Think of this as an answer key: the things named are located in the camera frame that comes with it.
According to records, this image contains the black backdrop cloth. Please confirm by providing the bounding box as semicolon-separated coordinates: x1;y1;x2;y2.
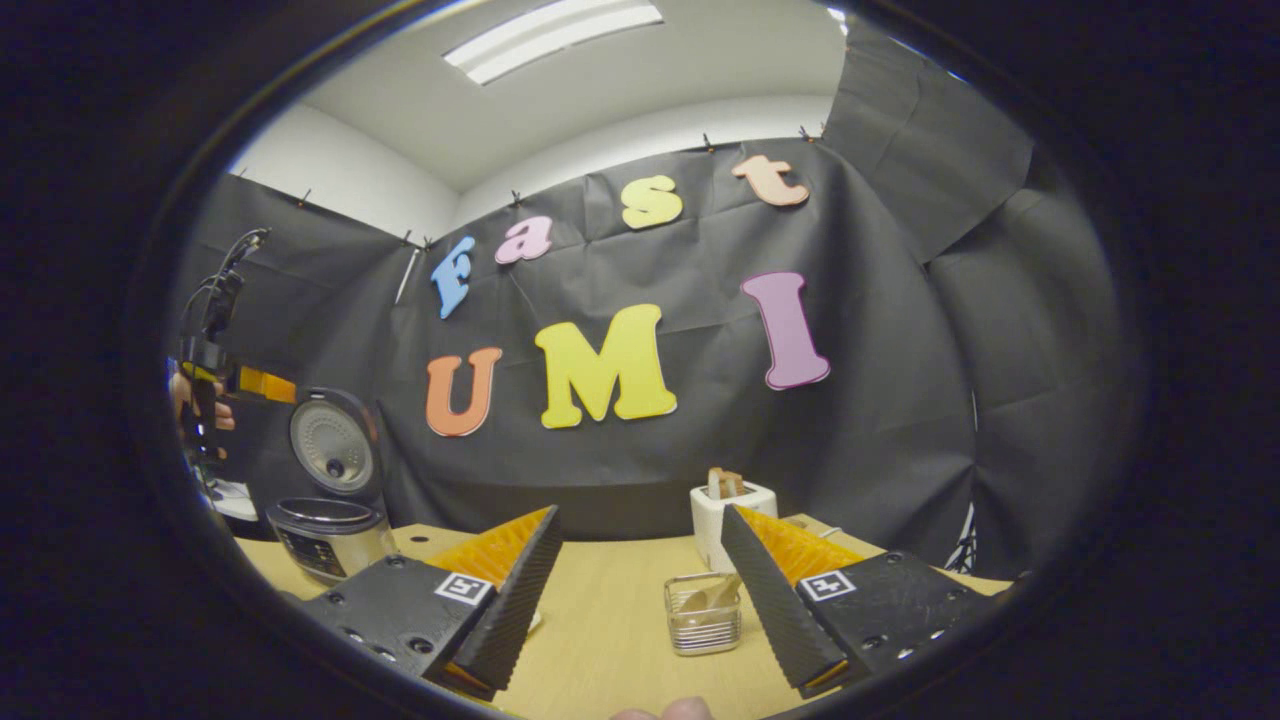
170;15;1126;581

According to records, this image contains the black cable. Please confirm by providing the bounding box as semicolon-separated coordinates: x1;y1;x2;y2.
185;228;273;336

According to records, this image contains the wooden spoon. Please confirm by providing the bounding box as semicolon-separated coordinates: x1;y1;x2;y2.
678;574;744;615

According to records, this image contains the white side table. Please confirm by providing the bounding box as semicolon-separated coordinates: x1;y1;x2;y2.
205;478;263;523

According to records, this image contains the ceiling light panel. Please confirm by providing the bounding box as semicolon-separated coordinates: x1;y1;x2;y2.
443;0;664;86

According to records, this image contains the silver black rice cooker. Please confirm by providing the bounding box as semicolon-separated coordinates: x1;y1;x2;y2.
266;388;398;586

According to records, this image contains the white toaster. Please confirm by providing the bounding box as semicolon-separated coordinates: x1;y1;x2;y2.
690;482;779;573

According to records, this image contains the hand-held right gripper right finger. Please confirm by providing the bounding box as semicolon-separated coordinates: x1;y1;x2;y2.
720;503;1001;699

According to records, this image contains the clear wire chopstick holder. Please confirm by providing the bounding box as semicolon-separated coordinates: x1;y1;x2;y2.
664;572;743;657

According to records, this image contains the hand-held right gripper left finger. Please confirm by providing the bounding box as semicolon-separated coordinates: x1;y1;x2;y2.
300;505;564;701

